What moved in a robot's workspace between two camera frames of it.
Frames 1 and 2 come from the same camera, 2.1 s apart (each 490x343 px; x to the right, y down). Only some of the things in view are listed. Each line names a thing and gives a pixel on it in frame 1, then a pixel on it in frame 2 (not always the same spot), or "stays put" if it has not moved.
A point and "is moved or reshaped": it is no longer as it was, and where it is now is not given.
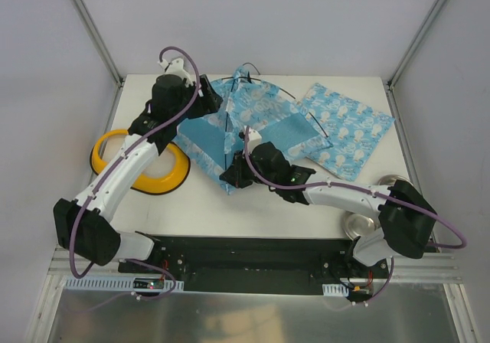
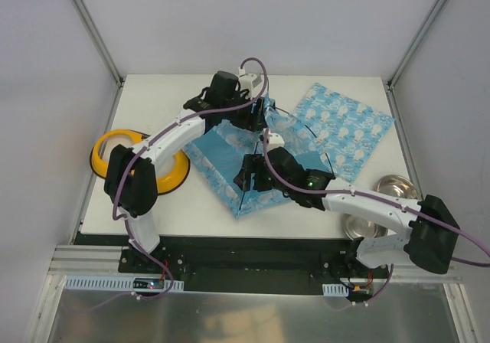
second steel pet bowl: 390,180 stays put
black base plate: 256,265 stays put
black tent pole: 287,95 to 327,157
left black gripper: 209,96 to 252,110
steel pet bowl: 357,224 stays put
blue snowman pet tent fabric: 210,142 is moved or reshaped
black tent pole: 229,109 to 240,207
